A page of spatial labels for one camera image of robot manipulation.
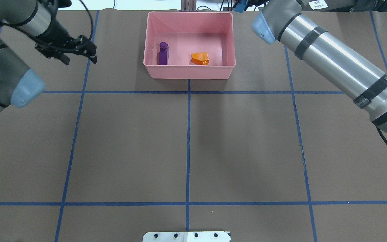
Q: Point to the white camera mast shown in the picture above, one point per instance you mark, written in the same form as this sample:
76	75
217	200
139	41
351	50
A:
187	236

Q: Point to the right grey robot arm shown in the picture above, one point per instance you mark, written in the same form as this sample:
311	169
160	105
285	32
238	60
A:
350	72

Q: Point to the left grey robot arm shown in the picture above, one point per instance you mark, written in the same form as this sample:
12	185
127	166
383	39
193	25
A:
19	83

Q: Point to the purple block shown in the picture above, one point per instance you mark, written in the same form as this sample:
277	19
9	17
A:
163	54

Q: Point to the orange block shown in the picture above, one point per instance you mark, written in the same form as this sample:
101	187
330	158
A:
200	58

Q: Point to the pink plastic box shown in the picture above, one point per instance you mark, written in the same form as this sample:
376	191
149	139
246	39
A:
187	33

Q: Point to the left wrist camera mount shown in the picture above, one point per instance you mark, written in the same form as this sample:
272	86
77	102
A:
81	46

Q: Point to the brown paper table mat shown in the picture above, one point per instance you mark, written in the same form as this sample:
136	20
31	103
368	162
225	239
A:
274	153

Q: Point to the aluminium frame post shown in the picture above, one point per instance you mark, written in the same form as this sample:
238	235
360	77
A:
189	6

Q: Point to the small blue block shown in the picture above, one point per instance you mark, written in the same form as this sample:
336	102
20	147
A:
241	5

